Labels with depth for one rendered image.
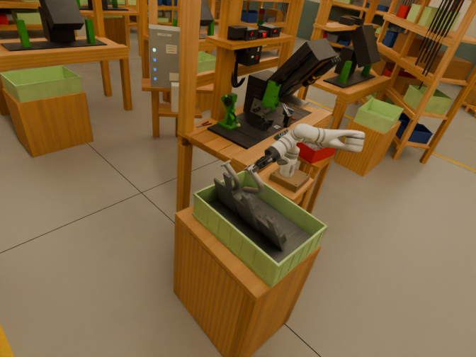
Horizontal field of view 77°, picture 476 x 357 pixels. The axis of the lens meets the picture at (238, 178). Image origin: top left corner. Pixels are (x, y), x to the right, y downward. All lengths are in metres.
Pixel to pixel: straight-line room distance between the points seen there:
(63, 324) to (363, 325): 2.05
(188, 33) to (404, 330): 2.57
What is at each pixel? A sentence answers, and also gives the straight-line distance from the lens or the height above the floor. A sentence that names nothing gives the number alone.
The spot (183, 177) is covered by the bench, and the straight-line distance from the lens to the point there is 2.60.
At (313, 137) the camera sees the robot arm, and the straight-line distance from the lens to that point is 1.49.
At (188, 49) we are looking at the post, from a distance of 2.14.
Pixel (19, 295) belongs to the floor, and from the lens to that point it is 2.61.
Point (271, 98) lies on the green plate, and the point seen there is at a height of 1.15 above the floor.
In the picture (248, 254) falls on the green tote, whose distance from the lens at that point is 1.50.
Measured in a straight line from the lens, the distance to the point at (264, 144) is 2.34.
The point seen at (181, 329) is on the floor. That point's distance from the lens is 2.25.
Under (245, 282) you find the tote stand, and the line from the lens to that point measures 1.50.
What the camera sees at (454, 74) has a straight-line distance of 4.82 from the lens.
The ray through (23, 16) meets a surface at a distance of 8.73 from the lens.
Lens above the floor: 2.01
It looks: 36 degrees down
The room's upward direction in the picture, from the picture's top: 10 degrees clockwise
